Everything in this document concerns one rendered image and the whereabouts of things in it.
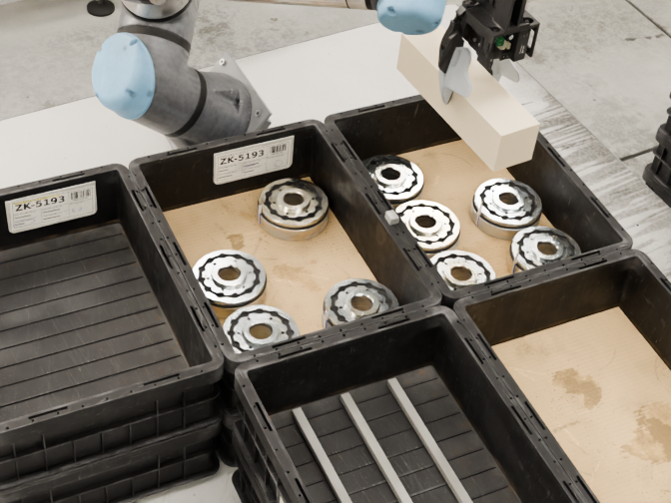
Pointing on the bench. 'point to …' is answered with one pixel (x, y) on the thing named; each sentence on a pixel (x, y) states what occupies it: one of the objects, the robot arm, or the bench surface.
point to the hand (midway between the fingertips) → (466, 86)
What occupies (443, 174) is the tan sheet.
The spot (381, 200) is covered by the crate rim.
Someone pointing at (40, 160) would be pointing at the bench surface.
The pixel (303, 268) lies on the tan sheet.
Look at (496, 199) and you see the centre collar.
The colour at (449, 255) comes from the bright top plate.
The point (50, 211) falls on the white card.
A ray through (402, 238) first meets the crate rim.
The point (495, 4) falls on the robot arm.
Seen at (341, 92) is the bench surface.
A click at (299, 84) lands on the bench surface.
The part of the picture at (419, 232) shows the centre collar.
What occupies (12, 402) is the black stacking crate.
